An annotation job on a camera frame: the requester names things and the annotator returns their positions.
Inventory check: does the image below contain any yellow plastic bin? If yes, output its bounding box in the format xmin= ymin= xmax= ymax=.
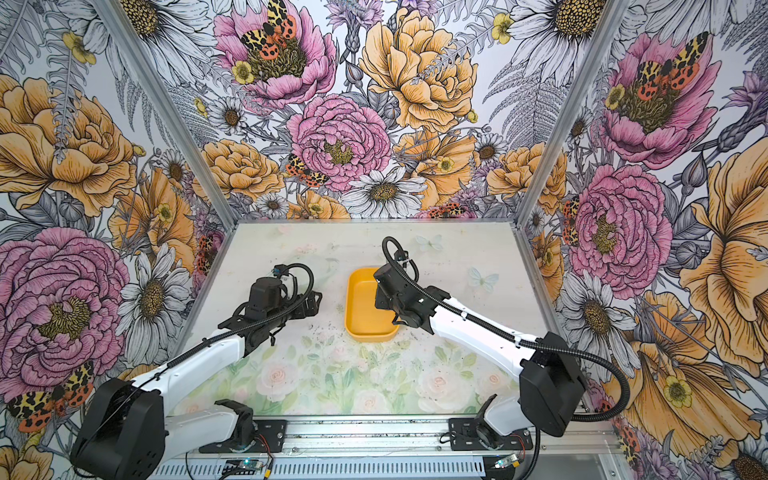
xmin=344 ymin=267 xmax=399 ymax=343

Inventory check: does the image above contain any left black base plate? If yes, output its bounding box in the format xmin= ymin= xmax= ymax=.
xmin=198 ymin=419 xmax=288 ymax=454

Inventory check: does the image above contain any green circuit board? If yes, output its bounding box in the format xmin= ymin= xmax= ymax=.
xmin=222 ymin=458 xmax=269 ymax=477
xmin=493 ymin=453 xmax=521 ymax=470

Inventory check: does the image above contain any white slotted cable duct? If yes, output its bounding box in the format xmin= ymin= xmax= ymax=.
xmin=150 ymin=456 xmax=486 ymax=479

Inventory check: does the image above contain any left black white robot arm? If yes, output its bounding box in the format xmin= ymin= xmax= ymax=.
xmin=69 ymin=263 xmax=322 ymax=479

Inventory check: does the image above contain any left green circuit board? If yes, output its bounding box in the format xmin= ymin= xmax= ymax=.
xmin=222 ymin=458 xmax=269 ymax=477

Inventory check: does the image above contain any right black corrugated cable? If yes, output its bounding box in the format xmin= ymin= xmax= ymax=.
xmin=382 ymin=236 xmax=631 ymax=480

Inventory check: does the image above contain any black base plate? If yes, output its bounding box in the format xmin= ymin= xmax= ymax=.
xmin=448 ymin=417 xmax=534 ymax=452
xmin=198 ymin=419 xmax=288 ymax=454

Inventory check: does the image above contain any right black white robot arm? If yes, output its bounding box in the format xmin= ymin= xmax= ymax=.
xmin=373 ymin=253 xmax=586 ymax=449

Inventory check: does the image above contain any aluminium front rail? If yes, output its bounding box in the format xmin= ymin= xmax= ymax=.
xmin=107 ymin=415 xmax=619 ymax=463

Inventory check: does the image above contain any right green circuit board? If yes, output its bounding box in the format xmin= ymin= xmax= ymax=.
xmin=493 ymin=453 xmax=521 ymax=470

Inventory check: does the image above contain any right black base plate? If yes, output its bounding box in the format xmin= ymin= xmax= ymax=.
xmin=448 ymin=417 xmax=534 ymax=452

